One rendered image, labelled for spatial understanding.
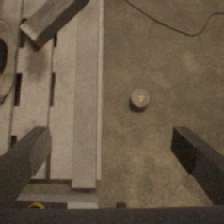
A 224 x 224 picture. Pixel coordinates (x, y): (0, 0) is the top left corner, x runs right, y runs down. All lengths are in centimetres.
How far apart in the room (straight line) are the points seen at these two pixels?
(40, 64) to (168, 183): 94
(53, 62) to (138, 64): 49
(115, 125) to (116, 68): 34
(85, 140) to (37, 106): 30
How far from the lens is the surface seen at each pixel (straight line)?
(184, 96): 105
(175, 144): 17
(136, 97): 90
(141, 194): 100
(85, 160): 79
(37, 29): 93
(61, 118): 84
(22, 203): 95
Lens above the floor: 94
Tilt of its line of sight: 82 degrees down
